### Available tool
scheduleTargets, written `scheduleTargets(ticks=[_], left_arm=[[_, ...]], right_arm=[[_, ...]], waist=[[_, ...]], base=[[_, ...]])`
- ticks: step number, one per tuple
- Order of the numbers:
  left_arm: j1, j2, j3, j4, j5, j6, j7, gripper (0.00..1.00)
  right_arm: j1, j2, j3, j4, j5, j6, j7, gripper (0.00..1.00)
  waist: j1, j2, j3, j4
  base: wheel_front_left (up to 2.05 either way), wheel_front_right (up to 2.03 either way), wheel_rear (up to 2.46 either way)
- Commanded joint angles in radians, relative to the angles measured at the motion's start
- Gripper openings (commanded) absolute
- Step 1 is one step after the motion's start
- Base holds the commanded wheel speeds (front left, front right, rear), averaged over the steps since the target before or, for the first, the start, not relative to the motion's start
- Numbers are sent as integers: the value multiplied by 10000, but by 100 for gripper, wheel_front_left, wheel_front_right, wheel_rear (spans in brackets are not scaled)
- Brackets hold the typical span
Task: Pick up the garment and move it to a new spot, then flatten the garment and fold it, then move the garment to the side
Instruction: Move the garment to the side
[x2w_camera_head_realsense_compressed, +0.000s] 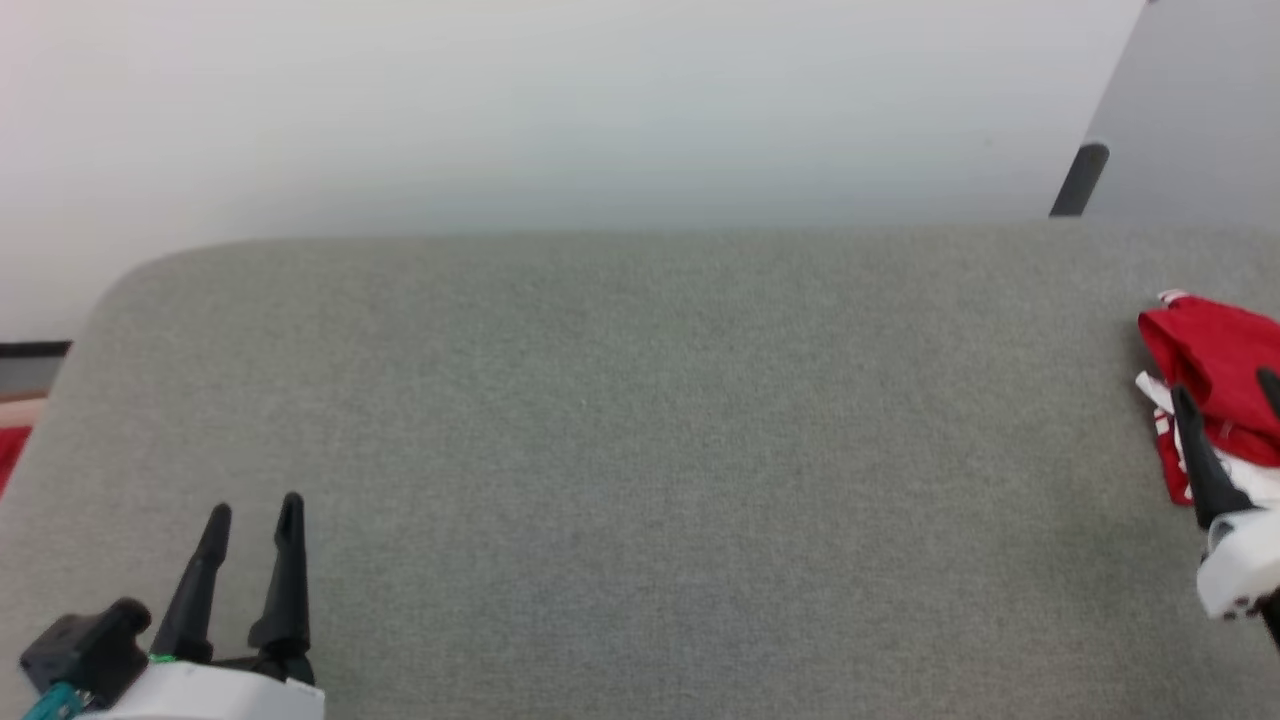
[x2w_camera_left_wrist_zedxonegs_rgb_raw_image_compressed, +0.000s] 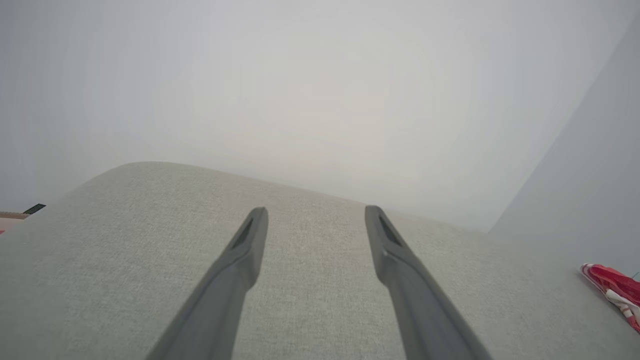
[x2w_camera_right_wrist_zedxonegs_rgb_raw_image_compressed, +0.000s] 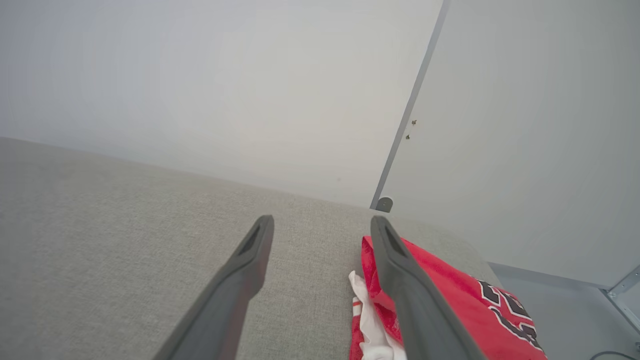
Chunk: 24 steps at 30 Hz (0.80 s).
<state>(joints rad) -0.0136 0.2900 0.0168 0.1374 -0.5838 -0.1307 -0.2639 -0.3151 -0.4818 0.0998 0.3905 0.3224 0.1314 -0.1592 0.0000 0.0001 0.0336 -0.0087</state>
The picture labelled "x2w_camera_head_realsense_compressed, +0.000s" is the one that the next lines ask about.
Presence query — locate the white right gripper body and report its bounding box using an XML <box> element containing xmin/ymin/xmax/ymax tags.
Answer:
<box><xmin>1196</xmin><ymin>504</ymin><xmax>1280</xmax><ymax>621</ymax></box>

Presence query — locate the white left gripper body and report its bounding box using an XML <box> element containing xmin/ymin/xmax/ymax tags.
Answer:
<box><xmin>75</xmin><ymin>655</ymin><xmax>327</xmax><ymax>720</ymax></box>

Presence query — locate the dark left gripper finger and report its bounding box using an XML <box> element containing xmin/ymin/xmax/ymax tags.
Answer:
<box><xmin>150</xmin><ymin>503</ymin><xmax>234</xmax><ymax>663</ymax></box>
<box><xmin>248</xmin><ymin>492</ymin><xmax>317</xmax><ymax>687</ymax></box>

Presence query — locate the red and white shirt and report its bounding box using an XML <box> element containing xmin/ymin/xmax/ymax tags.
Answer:
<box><xmin>1135</xmin><ymin>290</ymin><xmax>1280</xmax><ymax>507</ymax></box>

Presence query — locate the red cloth on floor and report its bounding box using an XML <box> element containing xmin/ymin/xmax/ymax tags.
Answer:
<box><xmin>0</xmin><ymin>425</ymin><xmax>34</xmax><ymax>497</ymax></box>

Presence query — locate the black framed panel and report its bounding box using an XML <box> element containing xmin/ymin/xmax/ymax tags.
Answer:
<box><xmin>0</xmin><ymin>341</ymin><xmax>73</xmax><ymax>400</ymax></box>

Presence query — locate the teal cable connector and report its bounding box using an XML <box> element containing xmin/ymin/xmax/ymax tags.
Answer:
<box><xmin>20</xmin><ymin>682</ymin><xmax>83</xmax><ymax>720</ymax></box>

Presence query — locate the dark grey wall strip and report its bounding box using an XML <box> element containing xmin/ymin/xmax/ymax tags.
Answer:
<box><xmin>1048</xmin><ymin>143</ymin><xmax>1111</xmax><ymax>219</ymax></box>

